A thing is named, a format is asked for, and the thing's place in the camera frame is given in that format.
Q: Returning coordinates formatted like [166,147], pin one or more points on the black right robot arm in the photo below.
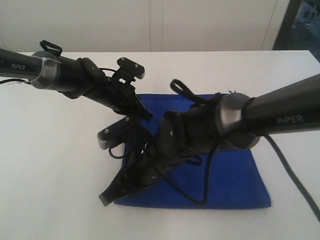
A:
[231,121]

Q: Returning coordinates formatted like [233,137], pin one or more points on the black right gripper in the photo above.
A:
[184,129]

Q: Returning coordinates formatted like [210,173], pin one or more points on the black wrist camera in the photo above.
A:
[128,131]
[128,71]

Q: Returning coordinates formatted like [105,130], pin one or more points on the blue terry towel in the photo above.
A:
[234,181]

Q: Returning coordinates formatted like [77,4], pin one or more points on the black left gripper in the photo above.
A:
[82,78]

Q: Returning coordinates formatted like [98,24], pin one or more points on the dark metal post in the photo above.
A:
[283,36]

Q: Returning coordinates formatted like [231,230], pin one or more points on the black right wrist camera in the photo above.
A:
[128,131]

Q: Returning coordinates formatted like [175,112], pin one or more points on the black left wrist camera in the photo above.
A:
[128,71]

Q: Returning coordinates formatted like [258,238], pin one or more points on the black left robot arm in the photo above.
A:
[49,70]

